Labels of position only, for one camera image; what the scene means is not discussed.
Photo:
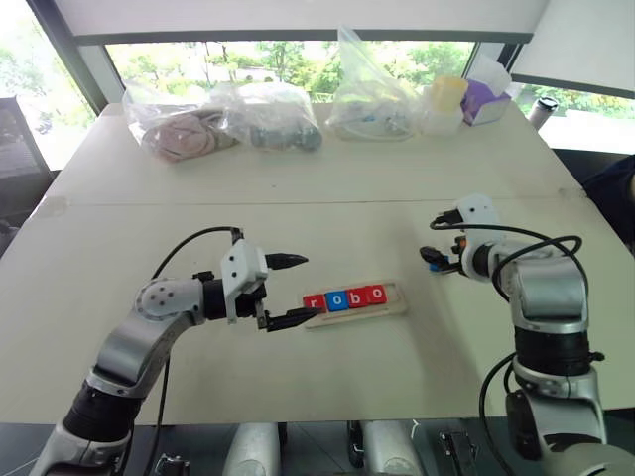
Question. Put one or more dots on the red letter tile o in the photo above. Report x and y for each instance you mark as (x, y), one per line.
(376, 294)

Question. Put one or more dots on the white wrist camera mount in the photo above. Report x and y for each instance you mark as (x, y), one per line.
(478, 210)
(243, 268)

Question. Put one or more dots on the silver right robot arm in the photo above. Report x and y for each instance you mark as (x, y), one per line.
(546, 287)

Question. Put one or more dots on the narrow white roller blind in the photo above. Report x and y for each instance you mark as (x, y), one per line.
(580, 39)

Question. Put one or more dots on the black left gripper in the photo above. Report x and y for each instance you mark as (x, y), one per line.
(250, 303)

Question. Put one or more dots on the blue letter t tile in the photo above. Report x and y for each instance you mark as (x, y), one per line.
(437, 269)

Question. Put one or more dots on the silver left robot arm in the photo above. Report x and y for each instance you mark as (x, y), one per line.
(124, 342)

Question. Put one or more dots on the clear plastic container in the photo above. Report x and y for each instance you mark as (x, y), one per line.
(439, 121)

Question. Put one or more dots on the blue letter tile o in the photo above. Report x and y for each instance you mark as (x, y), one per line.
(336, 301)

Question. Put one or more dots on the light wooden letter tray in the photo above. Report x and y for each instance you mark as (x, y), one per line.
(392, 308)

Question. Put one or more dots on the black chair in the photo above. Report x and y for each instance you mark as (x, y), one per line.
(20, 144)

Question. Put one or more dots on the red letter tile r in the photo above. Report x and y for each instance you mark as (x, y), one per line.
(314, 303)

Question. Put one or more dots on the red letter tile b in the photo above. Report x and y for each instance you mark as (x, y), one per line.
(357, 298)

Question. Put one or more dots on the clear bag with pink cloth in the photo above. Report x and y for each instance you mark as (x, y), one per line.
(178, 134)

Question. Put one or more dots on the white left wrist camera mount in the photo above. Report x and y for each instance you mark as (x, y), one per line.
(243, 268)

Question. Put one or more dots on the silver rounded cylinder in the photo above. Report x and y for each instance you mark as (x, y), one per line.
(255, 451)
(389, 448)

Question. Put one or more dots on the purple tissue box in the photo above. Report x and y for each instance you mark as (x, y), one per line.
(483, 106)

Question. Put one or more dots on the clear bag with grey cloth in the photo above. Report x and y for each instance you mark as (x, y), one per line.
(278, 126)

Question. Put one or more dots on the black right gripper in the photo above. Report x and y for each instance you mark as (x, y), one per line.
(457, 258)

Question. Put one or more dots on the yellow plastic cup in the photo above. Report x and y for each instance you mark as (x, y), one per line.
(448, 91)

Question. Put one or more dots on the black bracket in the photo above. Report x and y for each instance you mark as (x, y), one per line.
(457, 453)
(171, 466)

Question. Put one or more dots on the person in dark blue clothes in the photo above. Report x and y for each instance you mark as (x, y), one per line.
(612, 191)

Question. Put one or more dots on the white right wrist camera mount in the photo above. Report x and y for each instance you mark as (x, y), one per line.
(478, 210)

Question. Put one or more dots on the wide white roller blind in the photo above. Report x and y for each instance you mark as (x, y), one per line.
(297, 17)

